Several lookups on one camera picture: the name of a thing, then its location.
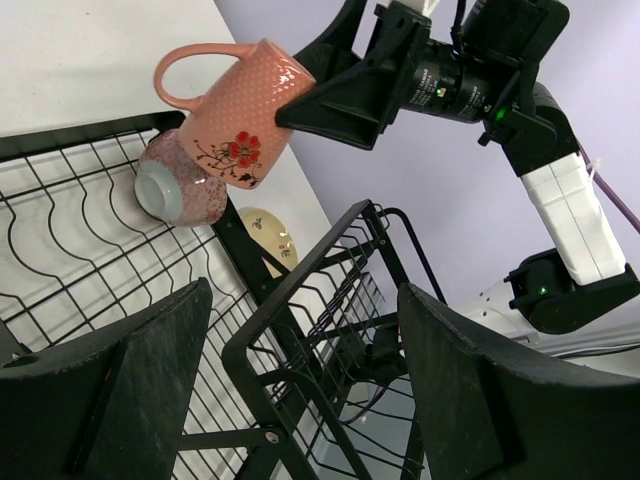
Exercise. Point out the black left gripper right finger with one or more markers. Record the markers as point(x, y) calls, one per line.
point(491, 408)

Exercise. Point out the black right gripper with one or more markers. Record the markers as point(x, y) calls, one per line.
point(355, 98)

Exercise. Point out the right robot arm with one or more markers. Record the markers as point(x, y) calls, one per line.
point(487, 74)

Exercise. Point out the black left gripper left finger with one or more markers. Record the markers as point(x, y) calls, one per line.
point(110, 404)

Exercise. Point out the pink floral mug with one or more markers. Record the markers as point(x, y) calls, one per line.
point(230, 131)

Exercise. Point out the black wire dish rack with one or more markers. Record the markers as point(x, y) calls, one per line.
point(298, 376)

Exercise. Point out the pink floral small bowl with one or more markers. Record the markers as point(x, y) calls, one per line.
point(171, 187)

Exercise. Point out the cream plate small motifs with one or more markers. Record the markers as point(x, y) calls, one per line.
point(271, 234)

